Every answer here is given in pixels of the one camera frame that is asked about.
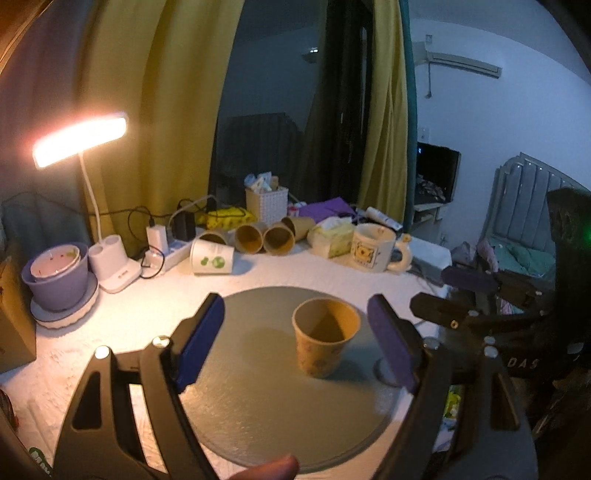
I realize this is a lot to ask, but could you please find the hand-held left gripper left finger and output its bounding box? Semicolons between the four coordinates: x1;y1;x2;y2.
53;292;225;480

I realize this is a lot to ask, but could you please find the black cable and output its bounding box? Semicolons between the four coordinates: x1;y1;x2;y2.
97;196;218;280

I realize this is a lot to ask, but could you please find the yellow curtain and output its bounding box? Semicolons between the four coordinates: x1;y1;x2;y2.
300;0;411;228
81;0;252;234

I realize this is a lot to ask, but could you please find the white air conditioner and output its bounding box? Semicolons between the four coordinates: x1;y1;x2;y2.
413;41;503;80

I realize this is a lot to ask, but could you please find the purple bag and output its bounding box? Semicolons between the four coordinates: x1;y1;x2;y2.
298;198;366;227

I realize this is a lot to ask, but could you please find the cardboard box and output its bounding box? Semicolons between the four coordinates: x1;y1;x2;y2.
0;240;38;374

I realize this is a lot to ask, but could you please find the person's left hand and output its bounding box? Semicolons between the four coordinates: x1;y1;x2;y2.
217;453;300;480

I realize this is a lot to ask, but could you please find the brown paper cup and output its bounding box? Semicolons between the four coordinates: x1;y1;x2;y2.
263;223;295;256
235;224;269;254
281;216;317;242
292;298;362;379

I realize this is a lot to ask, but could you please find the purple bowl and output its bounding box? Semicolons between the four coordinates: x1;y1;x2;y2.
21;242;90;311

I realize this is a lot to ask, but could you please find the white woven basket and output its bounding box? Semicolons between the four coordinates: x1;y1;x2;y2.
245;186;290;227

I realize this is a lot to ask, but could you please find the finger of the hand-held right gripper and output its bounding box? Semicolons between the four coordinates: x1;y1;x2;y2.
441;265;555;308
410;292;546;332

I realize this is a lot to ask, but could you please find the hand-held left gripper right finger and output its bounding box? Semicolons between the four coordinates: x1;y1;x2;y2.
367;294;541;480

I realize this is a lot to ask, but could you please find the yellow tissue pack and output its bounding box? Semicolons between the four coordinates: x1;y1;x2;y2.
307;217;356;258

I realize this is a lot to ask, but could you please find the white power strip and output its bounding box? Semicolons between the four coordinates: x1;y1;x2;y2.
139;226;204;274

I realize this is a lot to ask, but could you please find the green bedding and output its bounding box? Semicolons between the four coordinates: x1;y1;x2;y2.
489;237;557;278

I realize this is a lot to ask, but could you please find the green yellow packet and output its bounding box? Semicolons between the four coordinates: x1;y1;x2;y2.
442;387;464;422

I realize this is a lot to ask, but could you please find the grey round board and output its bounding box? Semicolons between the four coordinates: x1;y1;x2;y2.
178;286;444;472

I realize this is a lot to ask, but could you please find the black monitor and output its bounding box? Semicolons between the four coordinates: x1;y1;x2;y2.
417;142;461;204

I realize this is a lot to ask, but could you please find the white paper cup green print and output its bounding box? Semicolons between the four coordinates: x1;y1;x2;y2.
189;235;235;276

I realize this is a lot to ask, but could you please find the yellow bag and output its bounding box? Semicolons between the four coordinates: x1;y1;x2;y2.
203;208;257;230

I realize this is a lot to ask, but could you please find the black power adapter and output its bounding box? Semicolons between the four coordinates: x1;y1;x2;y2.
173;211;197;241

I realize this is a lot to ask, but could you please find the white tube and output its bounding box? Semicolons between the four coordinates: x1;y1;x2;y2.
365;207;403;230

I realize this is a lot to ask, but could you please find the white mug yellow bear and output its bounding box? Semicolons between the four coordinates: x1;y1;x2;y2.
352;224;413;274

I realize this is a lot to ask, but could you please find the white desk lamp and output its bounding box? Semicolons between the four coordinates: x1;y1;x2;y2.
32;112;144;292

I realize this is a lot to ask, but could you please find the grey padded headboard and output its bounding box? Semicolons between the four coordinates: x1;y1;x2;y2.
480;152;578;259

